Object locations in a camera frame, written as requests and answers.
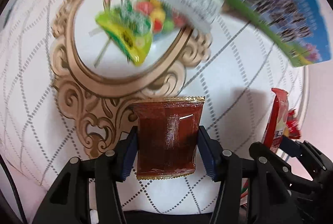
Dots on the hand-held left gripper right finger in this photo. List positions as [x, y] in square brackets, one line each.
[206, 153]

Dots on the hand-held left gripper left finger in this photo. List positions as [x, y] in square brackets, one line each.
[128, 156]

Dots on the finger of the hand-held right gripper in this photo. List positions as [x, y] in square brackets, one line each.
[290, 144]
[260, 149]

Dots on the brown snack packet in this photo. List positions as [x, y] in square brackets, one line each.
[166, 135]

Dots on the printed cardboard box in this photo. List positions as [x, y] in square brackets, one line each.
[286, 5]

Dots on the small red snack packet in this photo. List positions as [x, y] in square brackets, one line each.
[292, 125]

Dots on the green colourful candy bag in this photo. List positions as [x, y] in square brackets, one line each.
[124, 31]

